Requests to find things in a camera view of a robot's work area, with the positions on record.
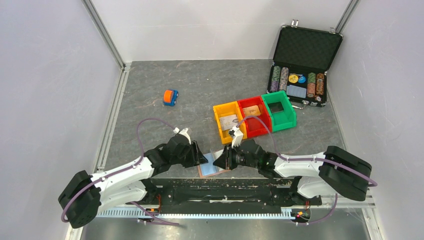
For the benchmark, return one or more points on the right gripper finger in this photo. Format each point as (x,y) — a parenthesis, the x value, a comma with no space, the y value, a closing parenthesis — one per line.
(223,162)
(227,152)

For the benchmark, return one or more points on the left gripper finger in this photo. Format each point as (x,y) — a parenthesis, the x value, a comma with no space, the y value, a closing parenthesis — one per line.
(193,162)
(196,152)

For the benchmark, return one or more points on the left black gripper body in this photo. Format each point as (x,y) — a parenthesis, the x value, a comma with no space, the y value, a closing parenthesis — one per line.
(187,154)

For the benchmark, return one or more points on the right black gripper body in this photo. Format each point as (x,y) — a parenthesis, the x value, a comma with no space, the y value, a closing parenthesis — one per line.
(237,159)

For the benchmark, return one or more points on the tan leather card holder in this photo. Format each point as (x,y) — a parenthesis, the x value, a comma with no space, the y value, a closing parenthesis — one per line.
(206,170)

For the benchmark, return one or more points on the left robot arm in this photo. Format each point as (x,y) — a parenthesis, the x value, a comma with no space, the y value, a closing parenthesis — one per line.
(87,195)

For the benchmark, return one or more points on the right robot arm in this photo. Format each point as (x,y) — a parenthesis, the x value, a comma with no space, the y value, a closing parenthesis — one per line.
(334,171)

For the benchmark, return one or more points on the card in yellow bin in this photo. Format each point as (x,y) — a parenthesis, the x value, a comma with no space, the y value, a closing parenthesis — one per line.
(228,121)

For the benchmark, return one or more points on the card in red bin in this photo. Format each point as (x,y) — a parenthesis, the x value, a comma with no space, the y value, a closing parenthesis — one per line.
(253,110)

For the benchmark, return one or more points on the card in green bin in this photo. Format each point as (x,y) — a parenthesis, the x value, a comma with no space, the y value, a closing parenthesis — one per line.
(275,107)

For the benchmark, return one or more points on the light blue card deck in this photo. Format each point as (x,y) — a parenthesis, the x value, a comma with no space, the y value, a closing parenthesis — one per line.
(296,91)

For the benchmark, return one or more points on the yellow plastic bin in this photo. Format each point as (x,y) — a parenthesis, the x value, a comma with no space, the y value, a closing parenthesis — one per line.
(223,110)

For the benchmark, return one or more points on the red plastic bin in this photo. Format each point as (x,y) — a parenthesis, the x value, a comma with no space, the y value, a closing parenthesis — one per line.
(256,125)

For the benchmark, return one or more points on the green plastic bin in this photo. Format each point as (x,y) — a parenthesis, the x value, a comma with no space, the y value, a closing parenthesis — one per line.
(284,120)

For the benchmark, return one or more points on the blue orange toy car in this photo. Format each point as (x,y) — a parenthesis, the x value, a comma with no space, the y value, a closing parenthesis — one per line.
(170,97)

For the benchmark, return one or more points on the yellow dealer chip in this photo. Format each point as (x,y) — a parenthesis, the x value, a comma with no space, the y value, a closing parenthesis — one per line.
(293,78)

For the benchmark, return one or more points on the blue dealer chip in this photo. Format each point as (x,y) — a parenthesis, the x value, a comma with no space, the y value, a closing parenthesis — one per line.
(302,79)

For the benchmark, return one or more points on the black poker chip case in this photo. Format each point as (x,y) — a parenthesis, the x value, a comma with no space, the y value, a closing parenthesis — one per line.
(309,53)

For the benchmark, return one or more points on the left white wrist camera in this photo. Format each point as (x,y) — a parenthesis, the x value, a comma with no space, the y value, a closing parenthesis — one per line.
(184,132)

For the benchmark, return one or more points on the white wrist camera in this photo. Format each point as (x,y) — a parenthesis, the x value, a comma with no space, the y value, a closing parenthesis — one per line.
(237,136)
(184,132)

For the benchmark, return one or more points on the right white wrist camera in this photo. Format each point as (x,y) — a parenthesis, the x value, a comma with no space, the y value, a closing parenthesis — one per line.
(237,136)

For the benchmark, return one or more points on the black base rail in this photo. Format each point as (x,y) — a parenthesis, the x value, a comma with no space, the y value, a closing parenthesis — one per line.
(223,195)

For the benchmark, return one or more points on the white toothed cable duct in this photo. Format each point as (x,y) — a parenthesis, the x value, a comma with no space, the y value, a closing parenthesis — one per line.
(135,212)

